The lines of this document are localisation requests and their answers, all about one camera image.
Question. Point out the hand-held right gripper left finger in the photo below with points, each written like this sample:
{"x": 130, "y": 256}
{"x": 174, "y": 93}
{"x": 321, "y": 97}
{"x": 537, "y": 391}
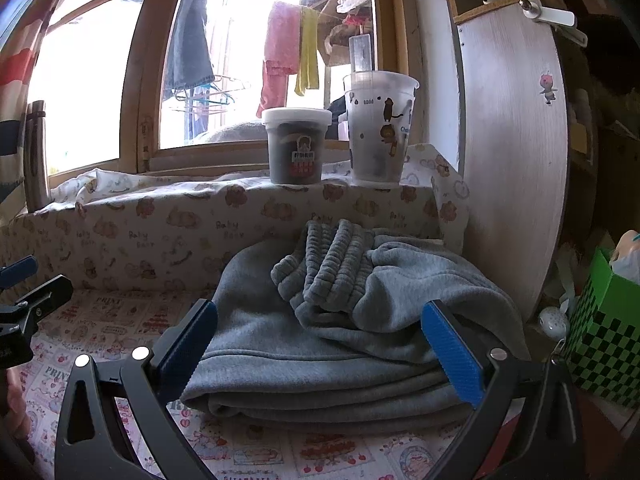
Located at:
{"x": 192, "y": 345}

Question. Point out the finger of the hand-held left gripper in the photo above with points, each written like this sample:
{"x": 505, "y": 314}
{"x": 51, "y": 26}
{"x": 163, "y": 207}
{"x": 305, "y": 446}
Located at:
{"x": 45, "y": 300}
{"x": 17, "y": 271}

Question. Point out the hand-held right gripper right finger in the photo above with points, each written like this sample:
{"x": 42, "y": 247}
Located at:
{"x": 452, "y": 350}

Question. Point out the grey pants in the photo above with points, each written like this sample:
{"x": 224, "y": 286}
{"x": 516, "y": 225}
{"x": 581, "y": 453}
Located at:
{"x": 300, "y": 350}

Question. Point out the person's left hand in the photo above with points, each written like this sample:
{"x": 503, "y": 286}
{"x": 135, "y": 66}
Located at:
{"x": 19, "y": 405}

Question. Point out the white perforated egg toy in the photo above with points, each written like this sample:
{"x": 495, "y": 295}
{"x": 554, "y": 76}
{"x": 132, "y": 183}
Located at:
{"x": 552, "y": 322}

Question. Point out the steel bottle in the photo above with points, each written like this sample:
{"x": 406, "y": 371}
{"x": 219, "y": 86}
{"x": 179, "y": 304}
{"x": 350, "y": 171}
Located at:
{"x": 36, "y": 160}

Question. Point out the printed bed bumper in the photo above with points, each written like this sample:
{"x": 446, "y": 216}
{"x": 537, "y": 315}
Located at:
{"x": 165, "y": 230}

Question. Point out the green checkered box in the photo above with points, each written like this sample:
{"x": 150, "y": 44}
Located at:
{"x": 607, "y": 340}

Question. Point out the red mat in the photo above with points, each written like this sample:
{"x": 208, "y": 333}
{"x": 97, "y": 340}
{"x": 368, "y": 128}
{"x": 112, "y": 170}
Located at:
{"x": 600, "y": 435}

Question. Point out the striped curtain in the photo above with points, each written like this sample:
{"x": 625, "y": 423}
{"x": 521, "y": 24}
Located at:
{"x": 10, "y": 85}

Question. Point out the white cabinet panel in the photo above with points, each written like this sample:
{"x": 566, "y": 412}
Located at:
{"x": 510, "y": 160}

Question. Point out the crumpled pale paper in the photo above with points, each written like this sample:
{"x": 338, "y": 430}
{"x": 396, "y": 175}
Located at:
{"x": 627, "y": 255}

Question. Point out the dark jar with white lid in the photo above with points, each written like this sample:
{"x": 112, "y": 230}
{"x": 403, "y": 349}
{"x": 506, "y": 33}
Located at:
{"x": 295, "y": 150}

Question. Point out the printed plastic cup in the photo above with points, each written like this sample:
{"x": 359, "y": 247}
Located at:
{"x": 380, "y": 135}

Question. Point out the dark blue hanging garment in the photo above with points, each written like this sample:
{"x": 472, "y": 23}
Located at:
{"x": 190, "y": 45}

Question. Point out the wooden shelf unit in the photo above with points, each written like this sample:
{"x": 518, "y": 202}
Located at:
{"x": 605, "y": 110}

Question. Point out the red hanging cloth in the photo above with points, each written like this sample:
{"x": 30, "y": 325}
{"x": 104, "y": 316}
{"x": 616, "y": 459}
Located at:
{"x": 277, "y": 60}

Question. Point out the yellow hanging cloth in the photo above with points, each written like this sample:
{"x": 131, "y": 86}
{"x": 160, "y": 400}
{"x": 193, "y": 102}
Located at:
{"x": 307, "y": 60}

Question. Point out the clear plastic tube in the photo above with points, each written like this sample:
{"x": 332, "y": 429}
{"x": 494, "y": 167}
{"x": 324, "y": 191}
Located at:
{"x": 361, "y": 55}

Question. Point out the wooden window frame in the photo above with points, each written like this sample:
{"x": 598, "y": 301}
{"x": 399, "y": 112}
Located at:
{"x": 145, "y": 85}

